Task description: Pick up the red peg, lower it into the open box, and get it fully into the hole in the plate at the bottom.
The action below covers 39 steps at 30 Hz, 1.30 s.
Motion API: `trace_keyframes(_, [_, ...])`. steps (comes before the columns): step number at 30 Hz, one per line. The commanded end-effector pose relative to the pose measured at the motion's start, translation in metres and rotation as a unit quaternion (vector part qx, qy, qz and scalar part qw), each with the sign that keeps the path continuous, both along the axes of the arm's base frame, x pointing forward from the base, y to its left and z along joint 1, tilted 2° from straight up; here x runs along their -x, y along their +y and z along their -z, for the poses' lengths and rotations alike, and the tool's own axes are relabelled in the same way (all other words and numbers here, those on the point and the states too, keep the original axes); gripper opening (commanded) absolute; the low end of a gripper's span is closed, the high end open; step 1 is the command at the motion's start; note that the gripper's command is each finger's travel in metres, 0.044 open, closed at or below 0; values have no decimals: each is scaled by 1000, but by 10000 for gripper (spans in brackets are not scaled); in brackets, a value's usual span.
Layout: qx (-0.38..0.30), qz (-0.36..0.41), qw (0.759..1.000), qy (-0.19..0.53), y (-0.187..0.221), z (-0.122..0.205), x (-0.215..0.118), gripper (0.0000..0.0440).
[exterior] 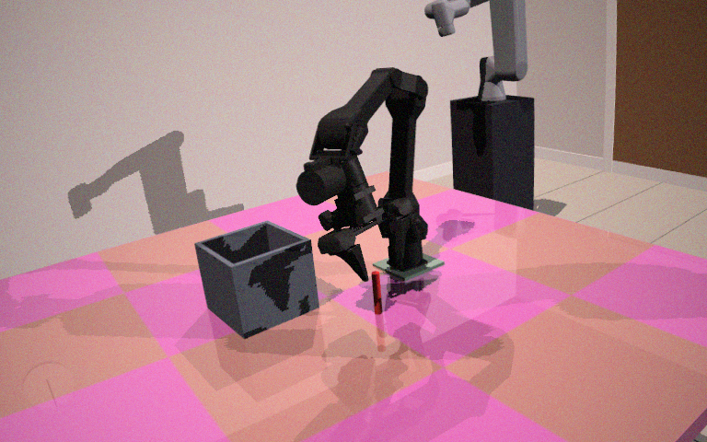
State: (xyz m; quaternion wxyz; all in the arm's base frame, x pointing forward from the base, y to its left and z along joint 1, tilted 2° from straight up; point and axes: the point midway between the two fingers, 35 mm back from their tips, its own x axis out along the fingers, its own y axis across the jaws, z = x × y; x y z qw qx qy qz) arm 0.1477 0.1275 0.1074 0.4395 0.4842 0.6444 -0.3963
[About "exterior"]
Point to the red peg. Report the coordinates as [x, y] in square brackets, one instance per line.
[377, 292]

